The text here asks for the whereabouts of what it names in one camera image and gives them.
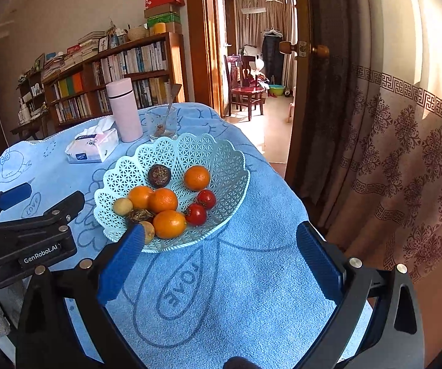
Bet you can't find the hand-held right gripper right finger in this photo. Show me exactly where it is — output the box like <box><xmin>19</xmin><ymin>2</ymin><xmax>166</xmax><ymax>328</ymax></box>
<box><xmin>296</xmin><ymin>221</ymin><xmax>425</xmax><ymax>369</ymax></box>

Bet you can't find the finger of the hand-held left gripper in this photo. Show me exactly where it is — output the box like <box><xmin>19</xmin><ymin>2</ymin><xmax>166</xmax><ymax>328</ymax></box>
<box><xmin>0</xmin><ymin>182</ymin><xmax>33</xmax><ymax>231</ymax></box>
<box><xmin>0</xmin><ymin>190</ymin><xmax>86</xmax><ymax>236</ymax></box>

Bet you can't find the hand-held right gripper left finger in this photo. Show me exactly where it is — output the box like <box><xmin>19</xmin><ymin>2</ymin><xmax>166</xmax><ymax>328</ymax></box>
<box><xmin>15</xmin><ymin>223</ymin><xmax>147</xmax><ymax>369</ymax></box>

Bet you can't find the yellowish brown round fruit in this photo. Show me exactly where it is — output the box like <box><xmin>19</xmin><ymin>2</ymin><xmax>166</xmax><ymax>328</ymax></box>
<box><xmin>140</xmin><ymin>221</ymin><xmax>156</xmax><ymax>245</ymax></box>

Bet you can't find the large dark passion fruit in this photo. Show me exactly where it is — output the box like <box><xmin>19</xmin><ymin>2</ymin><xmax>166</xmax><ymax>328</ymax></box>
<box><xmin>126</xmin><ymin>208</ymin><xmax>155</xmax><ymax>224</ymax></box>

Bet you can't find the small yellowish round fruit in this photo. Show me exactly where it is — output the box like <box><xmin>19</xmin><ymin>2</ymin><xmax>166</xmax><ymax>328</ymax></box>
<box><xmin>112</xmin><ymin>197</ymin><xmax>133</xmax><ymax>216</ymax></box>

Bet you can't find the large orange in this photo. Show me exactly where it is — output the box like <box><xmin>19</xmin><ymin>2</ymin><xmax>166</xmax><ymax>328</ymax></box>
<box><xmin>148</xmin><ymin>188</ymin><xmax>179</xmax><ymax>214</ymax></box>

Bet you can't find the red tomato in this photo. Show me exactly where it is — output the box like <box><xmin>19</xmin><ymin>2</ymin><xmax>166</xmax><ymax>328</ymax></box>
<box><xmin>184</xmin><ymin>203</ymin><xmax>208</xmax><ymax>227</ymax></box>
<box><xmin>197</xmin><ymin>189</ymin><xmax>217</xmax><ymax>210</ymax></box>

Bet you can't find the small dark passion fruit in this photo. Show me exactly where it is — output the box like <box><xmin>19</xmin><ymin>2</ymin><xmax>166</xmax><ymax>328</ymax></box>
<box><xmin>147</xmin><ymin>164</ymin><xmax>172</xmax><ymax>189</ymax></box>

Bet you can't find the light blue plastic fruit basket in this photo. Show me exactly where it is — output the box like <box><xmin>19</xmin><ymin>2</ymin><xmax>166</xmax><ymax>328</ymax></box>
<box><xmin>93</xmin><ymin>133</ymin><xmax>251</xmax><ymax>253</ymax></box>

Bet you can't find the soft tissue pack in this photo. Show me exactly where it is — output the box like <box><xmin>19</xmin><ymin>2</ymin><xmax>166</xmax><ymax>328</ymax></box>
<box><xmin>65</xmin><ymin>117</ymin><xmax>120</xmax><ymax>163</ymax></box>

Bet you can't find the blue printed towel blanket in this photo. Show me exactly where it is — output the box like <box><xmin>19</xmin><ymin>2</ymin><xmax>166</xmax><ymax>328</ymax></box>
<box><xmin>0</xmin><ymin>102</ymin><xmax>371</xmax><ymax>369</ymax></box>

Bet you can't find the small cluttered wooden shelf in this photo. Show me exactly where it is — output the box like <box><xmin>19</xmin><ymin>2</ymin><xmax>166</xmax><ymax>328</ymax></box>
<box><xmin>15</xmin><ymin>71</ymin><xmax>49</xmax><ymax>124</ymax></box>

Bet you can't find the pink thermos bottle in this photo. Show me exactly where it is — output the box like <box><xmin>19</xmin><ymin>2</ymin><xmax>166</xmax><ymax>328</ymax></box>
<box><xmin>106</xmin><ymin>77</ymin><xmax>144</xmax><ymax>143</ymax></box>

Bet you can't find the wooden door with knob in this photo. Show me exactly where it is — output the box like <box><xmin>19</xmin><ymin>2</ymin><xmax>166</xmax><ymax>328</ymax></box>
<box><xmin>280</xmin><ymin>0</ymin><xmax>331</xmax><ymax>185</ymax></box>

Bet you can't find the patterned beige curtain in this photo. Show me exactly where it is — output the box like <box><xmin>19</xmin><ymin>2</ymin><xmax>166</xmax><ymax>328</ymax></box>
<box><xmin>302</xmin><ymin>0</ymin><xmax>442</xmax><ymax>354</ymax></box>

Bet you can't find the stack of books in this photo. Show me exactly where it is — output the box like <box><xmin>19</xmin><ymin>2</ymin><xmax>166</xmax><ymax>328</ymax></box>
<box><xmin>42</xmin><ymin>31</ymin><xmax>106</xmax><ymax>81</ymax></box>

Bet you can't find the wooden bookshelf with books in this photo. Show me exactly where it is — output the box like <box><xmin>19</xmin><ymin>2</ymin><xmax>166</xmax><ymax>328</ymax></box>
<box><xmin>42</xmin><ymin>33</ymin><xmax>189</xmax><ymax>127</ymax></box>

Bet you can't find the metal spoon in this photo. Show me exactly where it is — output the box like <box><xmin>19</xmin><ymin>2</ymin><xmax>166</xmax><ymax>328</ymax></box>
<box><xmin>156</xmin><ymin>83</ymin><xmax>182</xmax><ymax>135</ymax></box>

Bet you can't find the wooden chair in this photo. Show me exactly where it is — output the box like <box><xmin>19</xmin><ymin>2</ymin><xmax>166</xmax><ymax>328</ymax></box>
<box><xmin>224</xmin><ymin>54</ymin><xmax>266</xmax><ymax>117</ymax></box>

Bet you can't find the dark hanging garment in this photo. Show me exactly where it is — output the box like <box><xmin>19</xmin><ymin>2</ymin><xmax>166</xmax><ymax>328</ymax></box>
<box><xmin>261</xmin><ymin>34</ymin><xmax>285</xmax><ymax>85</ymax></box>

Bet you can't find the green cardboard box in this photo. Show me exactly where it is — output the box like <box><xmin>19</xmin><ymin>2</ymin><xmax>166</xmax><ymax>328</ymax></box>
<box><xmin>148</xmin><ymin>13</ymin><xmax>182</xmax><ymax>27</ymax></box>

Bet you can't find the red cardboard box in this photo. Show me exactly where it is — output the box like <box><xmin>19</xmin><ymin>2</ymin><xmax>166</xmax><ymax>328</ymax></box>
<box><xmin>144</xmin><ymin>0</ymin><xmax>186</xmax><ymax>10</ymax></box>

